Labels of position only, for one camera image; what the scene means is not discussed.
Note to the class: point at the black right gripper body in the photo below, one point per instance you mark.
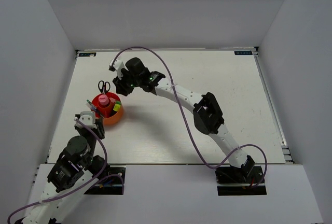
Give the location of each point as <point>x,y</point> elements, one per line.
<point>127,83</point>

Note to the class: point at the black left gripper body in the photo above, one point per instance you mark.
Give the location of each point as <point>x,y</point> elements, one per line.
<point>92,140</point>

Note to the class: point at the black handled scissors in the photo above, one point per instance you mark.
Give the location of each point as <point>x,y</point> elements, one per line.
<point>104,86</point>

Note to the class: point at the yellow cap black highlighter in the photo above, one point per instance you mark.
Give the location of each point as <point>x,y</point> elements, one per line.
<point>116,107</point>

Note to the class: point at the green ink pen refill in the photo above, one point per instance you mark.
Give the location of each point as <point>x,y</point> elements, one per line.
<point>92,107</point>

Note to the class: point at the pink glue stick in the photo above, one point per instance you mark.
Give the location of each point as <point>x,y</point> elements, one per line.
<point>103,101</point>

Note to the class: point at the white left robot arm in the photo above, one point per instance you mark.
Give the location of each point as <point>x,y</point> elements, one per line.
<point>75,171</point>

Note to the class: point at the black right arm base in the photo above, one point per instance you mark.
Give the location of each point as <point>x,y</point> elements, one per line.
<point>231,183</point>

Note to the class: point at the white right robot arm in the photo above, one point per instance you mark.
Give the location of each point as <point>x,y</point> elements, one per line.
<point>207,114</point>

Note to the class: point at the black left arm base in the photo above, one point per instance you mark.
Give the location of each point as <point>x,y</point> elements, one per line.
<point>110,181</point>

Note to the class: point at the orange round organizer container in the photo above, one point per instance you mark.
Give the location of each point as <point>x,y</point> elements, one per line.
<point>107,114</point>

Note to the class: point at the blue label sticker left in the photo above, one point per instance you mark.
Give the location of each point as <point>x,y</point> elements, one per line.
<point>87,54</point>

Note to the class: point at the blue label sticker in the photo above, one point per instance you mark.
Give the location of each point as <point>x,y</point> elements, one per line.
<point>87,54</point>
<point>243,53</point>

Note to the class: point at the blue label sticker right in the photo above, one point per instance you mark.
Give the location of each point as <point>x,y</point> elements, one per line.
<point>243,53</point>

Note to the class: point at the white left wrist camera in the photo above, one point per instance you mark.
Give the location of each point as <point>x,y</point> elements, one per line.
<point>87,118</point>

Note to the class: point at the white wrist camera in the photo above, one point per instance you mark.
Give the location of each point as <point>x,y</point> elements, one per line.
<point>87,118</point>
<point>116,65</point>

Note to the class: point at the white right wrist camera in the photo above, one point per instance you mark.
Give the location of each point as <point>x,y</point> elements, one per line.
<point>116,65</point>

